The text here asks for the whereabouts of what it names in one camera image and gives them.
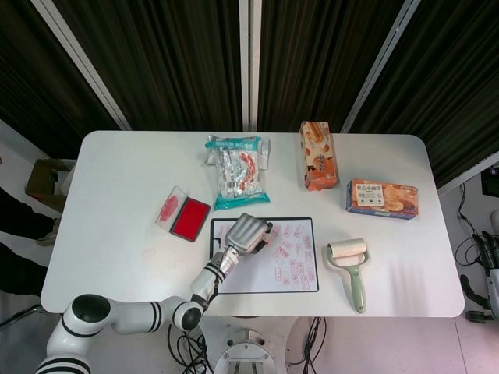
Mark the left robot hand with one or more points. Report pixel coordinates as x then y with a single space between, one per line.
245 233

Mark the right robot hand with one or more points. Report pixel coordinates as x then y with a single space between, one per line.
493 286

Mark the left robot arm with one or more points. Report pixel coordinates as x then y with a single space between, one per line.
128 315

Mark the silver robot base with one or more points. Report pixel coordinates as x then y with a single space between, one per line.
247 354

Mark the red ink pad clear lid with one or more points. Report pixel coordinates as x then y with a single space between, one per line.
191 218

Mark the black clipboard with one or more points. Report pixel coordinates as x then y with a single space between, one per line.
211 230

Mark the white stamped paper sheet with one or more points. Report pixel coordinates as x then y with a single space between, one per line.
257 276

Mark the teal silver snack bag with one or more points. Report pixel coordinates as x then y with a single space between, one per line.
238 175

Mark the small silver sachet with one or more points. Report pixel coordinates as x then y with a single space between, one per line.
266 154

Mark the green lint roller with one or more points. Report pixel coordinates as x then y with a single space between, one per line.
347 253

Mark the tall orange biscuit box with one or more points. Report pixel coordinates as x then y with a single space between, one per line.
319 159

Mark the flat orange blue cookie box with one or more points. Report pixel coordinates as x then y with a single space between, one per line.
382 198

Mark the brown cardboard box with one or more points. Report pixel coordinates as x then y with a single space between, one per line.
41 183

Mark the person in dark clothes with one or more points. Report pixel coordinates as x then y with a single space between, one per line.
19 218

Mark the white partition post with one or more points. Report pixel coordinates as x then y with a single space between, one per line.
249 58
83 62
380 66

